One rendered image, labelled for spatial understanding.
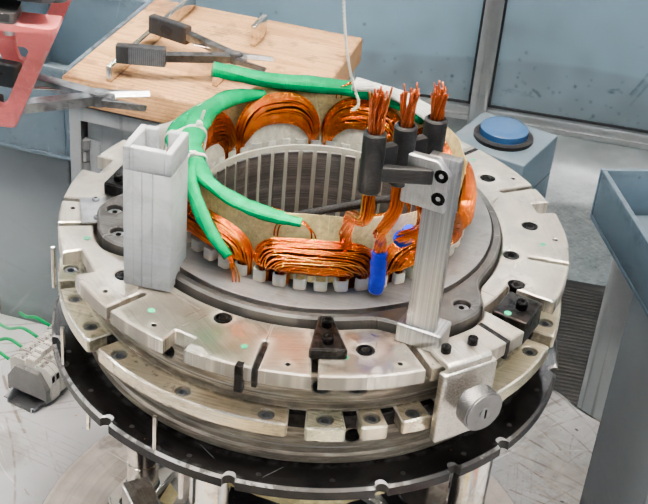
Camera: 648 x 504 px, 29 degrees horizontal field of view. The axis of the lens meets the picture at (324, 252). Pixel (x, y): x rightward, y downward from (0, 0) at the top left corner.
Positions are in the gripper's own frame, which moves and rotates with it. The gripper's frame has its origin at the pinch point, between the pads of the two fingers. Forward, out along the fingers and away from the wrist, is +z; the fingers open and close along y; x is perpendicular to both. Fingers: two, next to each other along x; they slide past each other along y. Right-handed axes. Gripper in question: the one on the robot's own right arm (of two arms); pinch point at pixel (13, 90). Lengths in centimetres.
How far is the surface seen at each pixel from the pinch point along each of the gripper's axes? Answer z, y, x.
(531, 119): 102, -214, 83
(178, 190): 0.9, 8.3, 10.6
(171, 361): 9.7, 12.2, 11.1
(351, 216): -0.8, 12.1, 19.9
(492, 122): 11.3, -25.4, 34.1
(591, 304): 113, -151, 90
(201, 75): 10.2, -26.3, 9.7
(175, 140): -1.5, 6.9, 10.2
